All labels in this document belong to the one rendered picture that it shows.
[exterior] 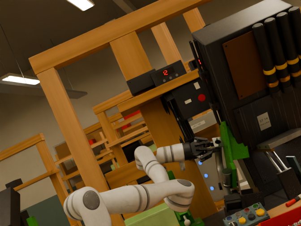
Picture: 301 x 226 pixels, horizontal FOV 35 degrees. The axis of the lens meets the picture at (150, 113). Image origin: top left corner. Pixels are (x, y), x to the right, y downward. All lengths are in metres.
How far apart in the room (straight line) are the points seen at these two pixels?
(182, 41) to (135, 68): 9.85
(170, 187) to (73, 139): 0.76
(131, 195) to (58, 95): 0.90
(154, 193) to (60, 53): 1.00
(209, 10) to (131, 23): 9.90
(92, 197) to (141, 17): 1.15
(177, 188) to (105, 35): 0.96
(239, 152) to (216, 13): 10.35
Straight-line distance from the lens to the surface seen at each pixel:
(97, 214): 1.45
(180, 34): 12.16
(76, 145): 2.28
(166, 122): 2.27
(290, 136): 1.79
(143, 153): 1.95
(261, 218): 1.72
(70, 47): 2.34
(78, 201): 1.44
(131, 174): 2.35
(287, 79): 1.83
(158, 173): 1.85
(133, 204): 1.56
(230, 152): 1.92
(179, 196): 1.71
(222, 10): 12.20
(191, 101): 2.18
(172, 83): 2.17
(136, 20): 2.35
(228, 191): 1.98
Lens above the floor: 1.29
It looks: 4 degrees up
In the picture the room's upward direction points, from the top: 25 degrees counter-clockwise
